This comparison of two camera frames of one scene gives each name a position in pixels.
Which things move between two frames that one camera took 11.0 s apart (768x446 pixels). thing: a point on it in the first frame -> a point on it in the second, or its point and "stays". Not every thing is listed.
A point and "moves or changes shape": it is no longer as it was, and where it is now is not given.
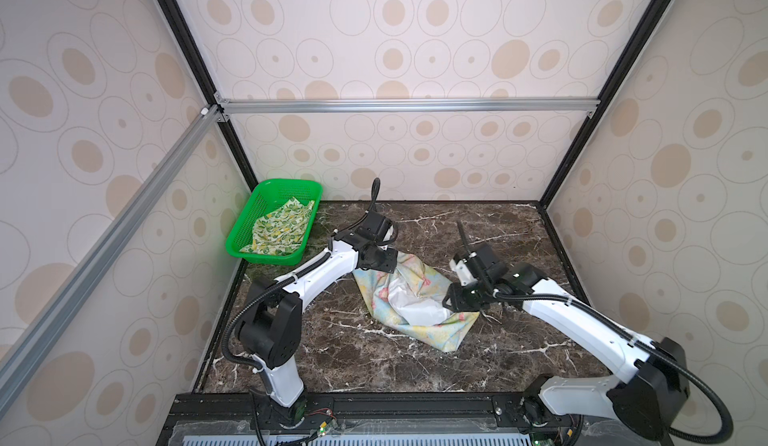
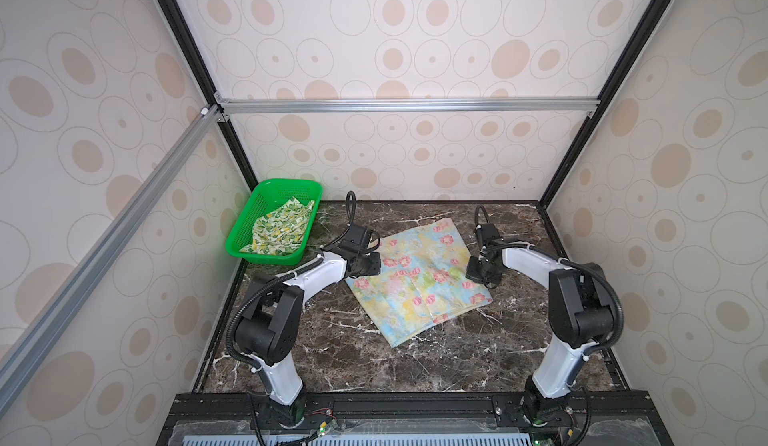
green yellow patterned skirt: [280, 231] stays
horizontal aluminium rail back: [265, 105] stays
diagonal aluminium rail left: [27, 343] stays
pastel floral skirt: [409, 302] moves or changes shape
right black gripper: [455, 304] -> [472, 272]
